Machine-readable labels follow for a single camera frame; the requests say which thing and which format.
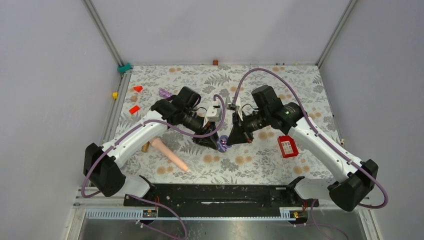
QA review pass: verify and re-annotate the teal block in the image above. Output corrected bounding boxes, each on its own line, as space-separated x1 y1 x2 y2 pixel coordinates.
117 62 132 74

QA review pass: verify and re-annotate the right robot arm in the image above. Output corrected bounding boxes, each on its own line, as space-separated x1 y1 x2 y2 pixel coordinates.
227 85 379 212

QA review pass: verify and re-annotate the floral table mat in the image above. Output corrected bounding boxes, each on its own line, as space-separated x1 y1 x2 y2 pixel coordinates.
115 65 340 185

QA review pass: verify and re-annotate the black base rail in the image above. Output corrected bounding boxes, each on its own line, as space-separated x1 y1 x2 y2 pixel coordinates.
143 183 319 218

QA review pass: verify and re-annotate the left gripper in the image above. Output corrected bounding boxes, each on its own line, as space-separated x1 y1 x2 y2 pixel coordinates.
183 108 221 150

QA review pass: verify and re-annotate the pink microphone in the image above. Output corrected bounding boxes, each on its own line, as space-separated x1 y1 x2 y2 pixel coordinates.
149 136 190 173

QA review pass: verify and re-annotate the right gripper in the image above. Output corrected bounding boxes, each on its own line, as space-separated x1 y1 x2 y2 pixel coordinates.
226 108 270 146

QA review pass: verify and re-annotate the red flat block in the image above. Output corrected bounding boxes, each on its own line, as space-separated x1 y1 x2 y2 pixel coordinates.
129 105 140 115

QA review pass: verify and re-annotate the red toy block box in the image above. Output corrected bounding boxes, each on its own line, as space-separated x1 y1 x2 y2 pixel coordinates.
277 135 299 158

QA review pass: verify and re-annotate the gold microphone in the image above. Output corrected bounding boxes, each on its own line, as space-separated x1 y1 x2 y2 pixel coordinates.
141 142 150 153

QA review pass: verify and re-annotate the purple glitter microphone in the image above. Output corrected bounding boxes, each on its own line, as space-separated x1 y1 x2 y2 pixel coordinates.
158 88 173 99

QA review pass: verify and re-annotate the red triangle block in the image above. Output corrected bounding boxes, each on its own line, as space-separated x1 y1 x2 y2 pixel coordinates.
133 85 143 93

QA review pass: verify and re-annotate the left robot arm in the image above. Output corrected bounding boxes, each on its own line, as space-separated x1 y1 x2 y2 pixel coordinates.
81 86 226 206

